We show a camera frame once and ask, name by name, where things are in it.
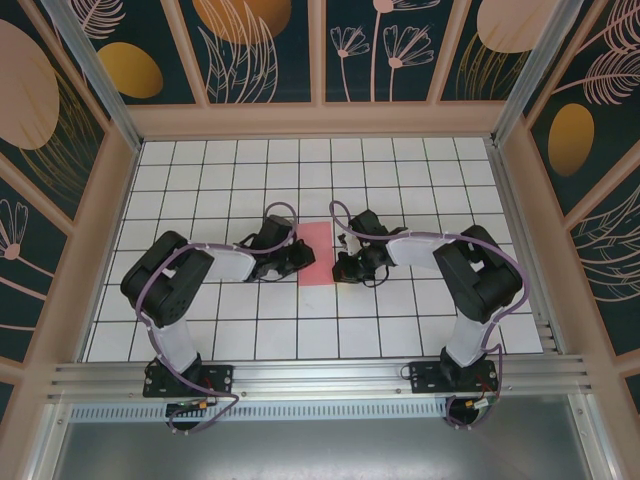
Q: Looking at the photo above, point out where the pink square paper sheet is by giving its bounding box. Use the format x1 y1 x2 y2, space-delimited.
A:
298 222 334 287

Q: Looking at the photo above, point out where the grey metal sheet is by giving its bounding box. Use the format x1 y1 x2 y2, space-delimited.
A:
47 419 601 480

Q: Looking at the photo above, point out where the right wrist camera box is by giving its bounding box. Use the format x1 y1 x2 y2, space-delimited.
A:
339 230 365 255

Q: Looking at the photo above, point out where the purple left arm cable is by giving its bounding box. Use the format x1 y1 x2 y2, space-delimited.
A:
135 202 300 436

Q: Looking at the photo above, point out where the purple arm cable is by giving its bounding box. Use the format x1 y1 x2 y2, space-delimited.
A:
328 200 530 432
135 202 300 436

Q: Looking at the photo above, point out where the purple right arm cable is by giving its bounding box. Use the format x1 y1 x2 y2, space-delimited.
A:
328 200 530 432

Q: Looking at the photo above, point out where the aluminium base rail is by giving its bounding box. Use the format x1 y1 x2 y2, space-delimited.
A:
47 353 597 402

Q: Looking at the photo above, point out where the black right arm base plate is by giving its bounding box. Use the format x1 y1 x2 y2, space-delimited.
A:
408 360 501 394

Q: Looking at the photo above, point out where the aluminium side rail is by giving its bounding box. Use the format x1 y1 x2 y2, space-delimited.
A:
487 139 569 356

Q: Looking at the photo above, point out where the perforated metal cable tray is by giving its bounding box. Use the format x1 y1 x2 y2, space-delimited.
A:
69 402 454 424

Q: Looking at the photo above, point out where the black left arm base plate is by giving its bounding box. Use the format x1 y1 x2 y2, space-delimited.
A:
142 363 236 399

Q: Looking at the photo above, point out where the aluminium frame post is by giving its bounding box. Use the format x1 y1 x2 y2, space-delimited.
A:
40 0 145 152
489 0 596 149

